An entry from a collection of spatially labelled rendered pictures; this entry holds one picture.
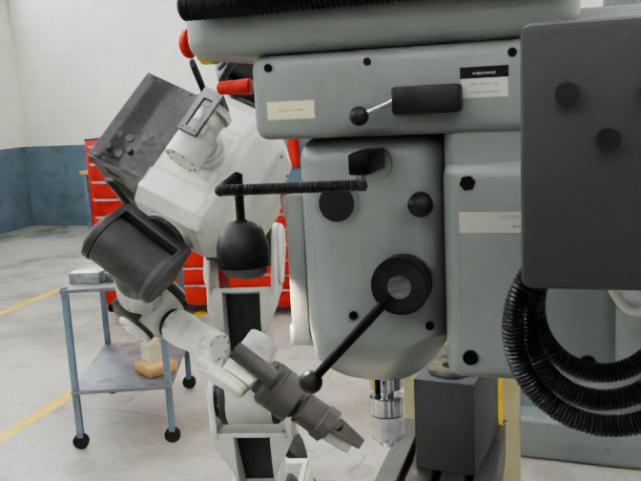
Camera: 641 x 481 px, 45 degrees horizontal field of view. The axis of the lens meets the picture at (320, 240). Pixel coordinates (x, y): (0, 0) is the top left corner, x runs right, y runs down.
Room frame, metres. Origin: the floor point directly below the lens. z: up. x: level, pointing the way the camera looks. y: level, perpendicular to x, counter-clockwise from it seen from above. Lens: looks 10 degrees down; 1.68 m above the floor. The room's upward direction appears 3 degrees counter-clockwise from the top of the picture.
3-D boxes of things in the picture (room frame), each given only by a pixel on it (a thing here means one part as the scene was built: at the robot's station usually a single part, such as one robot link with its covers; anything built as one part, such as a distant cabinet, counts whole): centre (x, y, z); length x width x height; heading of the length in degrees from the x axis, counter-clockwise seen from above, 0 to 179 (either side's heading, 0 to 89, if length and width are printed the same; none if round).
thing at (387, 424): (1.03, -0.08, 1.23); 0.05 x 0.05 x 0.05
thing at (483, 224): (0.97, -0.27, 1.47); 0.24 x 0.19 x 0.26; 163
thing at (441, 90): (0.88, -0.10, 1.66); 0.12 x 0.04 x 0.04; 73
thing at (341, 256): (1.03, -0.08, 1.47); 0.21 x 0.19 x 0.32; 163
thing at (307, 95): (1.01, -0.12, 1.68); 0.34 x 0.24 x 0.10; 73
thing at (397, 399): (1.03, -0.08, 1.26); 0.05 x 0.05 x 0.01
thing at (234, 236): (1.05, 0.11, 1.49); 0.07 x 0.07 x 0.06
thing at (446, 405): (1.52, -0.27, 1.04); 0.22 x 0.12 x 0.20; 155
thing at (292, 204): (1.06, 0.02, 1.45); 0.04 x 0.04 x 0.21; 73
